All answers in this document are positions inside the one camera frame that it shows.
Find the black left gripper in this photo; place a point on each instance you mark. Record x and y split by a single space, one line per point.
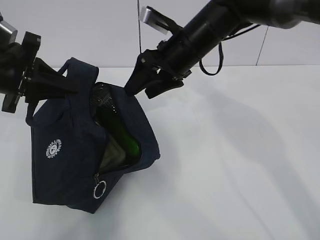
24 74

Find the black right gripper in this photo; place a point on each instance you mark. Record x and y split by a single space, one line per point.
174 56

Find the green cucumber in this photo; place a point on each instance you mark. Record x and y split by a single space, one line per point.
110 119

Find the navy blue lunch bag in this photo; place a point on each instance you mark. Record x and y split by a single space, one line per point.
68 142

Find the glass container green lid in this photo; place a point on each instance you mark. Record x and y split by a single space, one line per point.
114 156

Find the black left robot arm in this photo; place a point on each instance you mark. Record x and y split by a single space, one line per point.
23 74

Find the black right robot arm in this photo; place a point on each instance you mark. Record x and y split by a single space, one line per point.
222 20

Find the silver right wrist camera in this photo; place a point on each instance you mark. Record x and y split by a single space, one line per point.
156 20

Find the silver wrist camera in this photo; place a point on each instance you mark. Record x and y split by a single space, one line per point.
156 20
8 33

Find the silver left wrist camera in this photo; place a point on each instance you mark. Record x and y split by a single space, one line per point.
8 33

